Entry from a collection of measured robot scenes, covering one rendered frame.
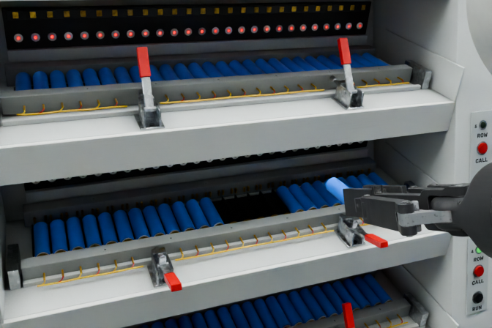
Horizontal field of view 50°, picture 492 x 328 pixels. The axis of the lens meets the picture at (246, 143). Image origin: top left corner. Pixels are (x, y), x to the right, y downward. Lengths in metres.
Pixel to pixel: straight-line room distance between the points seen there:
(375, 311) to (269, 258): 0.25
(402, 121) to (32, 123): 0.47
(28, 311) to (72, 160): 0.17
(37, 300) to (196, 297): 0.18
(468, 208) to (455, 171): 0.41
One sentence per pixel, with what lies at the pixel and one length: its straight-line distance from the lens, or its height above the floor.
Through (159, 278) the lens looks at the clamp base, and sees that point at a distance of 0.67.
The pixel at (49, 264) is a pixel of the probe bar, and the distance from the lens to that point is 0.68.
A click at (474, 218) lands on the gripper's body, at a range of 0.41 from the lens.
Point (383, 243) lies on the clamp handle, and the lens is 0.70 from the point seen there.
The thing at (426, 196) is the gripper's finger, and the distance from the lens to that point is 0.47.
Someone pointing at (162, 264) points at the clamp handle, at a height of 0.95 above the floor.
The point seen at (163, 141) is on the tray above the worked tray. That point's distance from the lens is 0.61.
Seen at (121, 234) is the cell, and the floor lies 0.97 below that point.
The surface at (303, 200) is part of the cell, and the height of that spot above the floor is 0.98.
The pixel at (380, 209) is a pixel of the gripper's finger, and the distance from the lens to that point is 0.47.
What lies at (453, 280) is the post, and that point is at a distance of 0.87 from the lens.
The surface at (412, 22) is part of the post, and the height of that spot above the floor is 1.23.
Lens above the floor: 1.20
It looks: 10 degrees down
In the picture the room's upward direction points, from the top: 3 degrees counter-clockwise
